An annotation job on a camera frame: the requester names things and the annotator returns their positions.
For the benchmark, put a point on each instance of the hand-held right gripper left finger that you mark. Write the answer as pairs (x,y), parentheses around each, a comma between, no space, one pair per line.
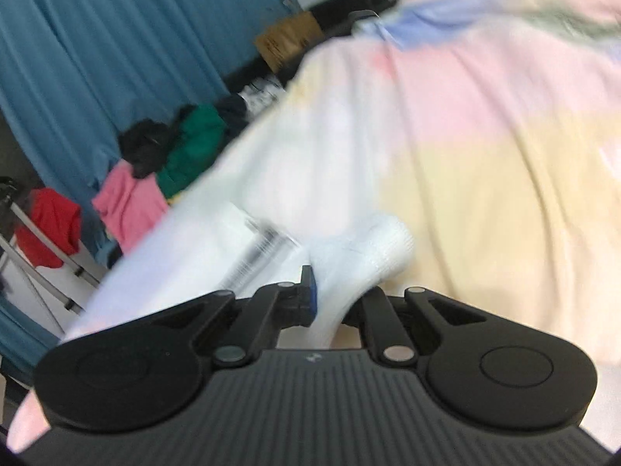
(312,296)

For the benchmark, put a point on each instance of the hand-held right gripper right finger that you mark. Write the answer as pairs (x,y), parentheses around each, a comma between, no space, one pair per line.
(376,311)

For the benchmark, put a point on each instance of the white shirt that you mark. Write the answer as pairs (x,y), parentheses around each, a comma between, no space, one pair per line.
(359,252)

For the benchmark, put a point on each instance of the green garment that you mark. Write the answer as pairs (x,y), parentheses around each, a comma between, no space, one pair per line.
(194,150)

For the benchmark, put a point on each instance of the pastel patchwork blanket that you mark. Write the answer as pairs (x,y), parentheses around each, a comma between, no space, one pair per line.
(485,155)

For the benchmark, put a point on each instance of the dark navy garment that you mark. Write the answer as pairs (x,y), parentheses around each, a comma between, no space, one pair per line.
(233,114)

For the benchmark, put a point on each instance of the pink garment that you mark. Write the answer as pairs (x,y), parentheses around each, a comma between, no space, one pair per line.
(128,208)

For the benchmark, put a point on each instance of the white patterned garment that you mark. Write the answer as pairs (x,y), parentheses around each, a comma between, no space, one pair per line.
(262,92)

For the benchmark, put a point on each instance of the black garment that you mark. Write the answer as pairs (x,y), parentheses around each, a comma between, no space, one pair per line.
(145,148)

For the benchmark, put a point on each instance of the brown paper bag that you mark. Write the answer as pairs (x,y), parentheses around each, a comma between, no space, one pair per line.
(288,39)

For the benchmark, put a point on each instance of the red garment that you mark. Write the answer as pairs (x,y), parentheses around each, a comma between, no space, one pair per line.
(48,228)

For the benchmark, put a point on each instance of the garment steamer stand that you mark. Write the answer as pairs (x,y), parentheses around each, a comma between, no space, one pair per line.
(36,281)

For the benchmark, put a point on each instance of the narrow blue curtain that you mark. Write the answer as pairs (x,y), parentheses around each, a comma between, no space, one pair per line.
(19,344)

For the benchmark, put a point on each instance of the black armchair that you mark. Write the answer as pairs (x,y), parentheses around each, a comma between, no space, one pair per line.
(349,0)

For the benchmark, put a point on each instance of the wide blue curtain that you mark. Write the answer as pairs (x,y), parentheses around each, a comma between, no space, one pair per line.
(121,43)

